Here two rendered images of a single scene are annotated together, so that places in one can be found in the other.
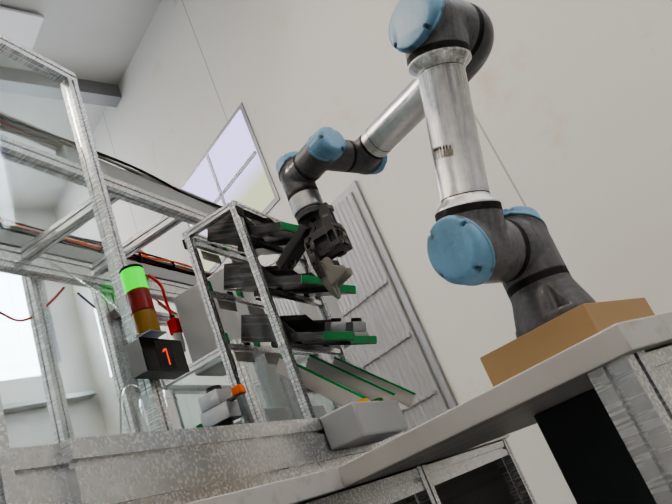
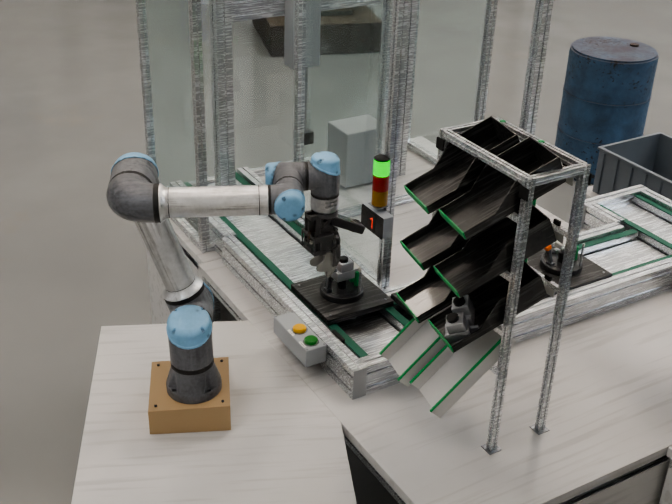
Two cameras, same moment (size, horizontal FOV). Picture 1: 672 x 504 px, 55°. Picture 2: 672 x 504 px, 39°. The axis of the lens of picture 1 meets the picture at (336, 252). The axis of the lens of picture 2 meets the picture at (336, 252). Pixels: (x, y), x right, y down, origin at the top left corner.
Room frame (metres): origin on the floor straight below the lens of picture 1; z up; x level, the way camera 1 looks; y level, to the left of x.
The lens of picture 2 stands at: (2.76, -1.72, 2.56)
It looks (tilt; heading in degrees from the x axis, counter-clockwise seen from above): 29 degrees down; 128
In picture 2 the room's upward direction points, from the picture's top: 2 degrees clockwise
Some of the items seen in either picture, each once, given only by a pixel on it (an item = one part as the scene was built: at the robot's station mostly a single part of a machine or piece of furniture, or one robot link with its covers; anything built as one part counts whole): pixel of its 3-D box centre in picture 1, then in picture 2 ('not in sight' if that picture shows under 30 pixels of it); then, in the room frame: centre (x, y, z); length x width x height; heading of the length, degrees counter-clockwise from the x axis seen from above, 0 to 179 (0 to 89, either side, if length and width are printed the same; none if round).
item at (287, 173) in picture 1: (297, 177); (324, 175); (1.33, 0.02, 1.52); 0.09 x 0.08 x 0.11; 45
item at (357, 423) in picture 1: (366, 422); (299, 338); (1.21, 0.07, 0.93); 0.21 x 0.07 x 0.06; 160
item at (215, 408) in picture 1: (214, 407); (345, 266); (1.18, 0.32, 1.06); 0.08 x 0.04 x 0.07; 70
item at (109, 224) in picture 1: (115, 258); (391, 141); (1.24, 0.45, 1.46); 0.03 x 0.03 x 1.00; 70
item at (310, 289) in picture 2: not in sight; (341, 294); (1.18, 0.31, 0.96); 0.24 x 0.24 x 0.02; 70
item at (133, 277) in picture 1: (134, 281); (381, 166); (1.22, 0.42, 1.38); 0.05 x 0.05 x 0.05
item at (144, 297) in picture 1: (140, 302); (380, 181); (1.22, 0.42, 1.33); 0.05 x 0.05 x 0.05
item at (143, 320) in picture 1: (146, 324); (379, 196); (1.22, 0.42, 1.28); 0.05 x 0.05 x 0.05
